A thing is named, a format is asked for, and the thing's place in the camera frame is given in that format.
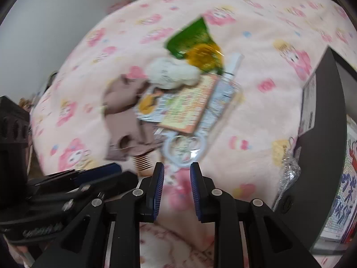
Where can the brown cloth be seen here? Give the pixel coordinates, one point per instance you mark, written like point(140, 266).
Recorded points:
point(122, 111)

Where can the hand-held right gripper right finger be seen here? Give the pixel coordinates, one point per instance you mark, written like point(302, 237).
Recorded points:
point(195, 189)

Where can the cartoon printed book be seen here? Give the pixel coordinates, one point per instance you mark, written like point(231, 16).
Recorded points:
point(345, 195)

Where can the orange printed card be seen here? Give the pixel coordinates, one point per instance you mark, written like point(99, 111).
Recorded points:
point(189, 103)

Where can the dark grey storage container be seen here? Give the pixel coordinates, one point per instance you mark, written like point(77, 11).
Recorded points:
point(320, 159)

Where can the white plush toy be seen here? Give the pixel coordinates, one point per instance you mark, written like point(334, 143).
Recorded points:
point(173, 72)

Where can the clear plastic bag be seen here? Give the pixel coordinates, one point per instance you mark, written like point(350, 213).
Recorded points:
point(288, 170)

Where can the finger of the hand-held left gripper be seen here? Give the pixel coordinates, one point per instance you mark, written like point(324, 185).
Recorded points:
point(117, 182)
point(97, 171)

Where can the yellow plastic wrapper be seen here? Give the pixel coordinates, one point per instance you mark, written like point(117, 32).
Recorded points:
point(205, 57)

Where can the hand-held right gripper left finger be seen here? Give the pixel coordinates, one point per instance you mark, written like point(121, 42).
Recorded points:
point(157, 189)

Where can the pink cartoon printed blanket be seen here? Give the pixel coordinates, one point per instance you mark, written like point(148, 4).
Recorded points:
point(251, 19)

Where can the green snack packet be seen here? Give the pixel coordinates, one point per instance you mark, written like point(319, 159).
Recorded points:
point(192, 36)

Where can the clear spray bottle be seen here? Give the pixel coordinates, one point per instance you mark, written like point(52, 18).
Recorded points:
point(227, 89)

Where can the tan comb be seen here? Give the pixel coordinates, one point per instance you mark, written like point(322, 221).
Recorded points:
point(141, 165)

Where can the light blue printed card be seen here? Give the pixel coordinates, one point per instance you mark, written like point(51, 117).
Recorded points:
point(150, 106)

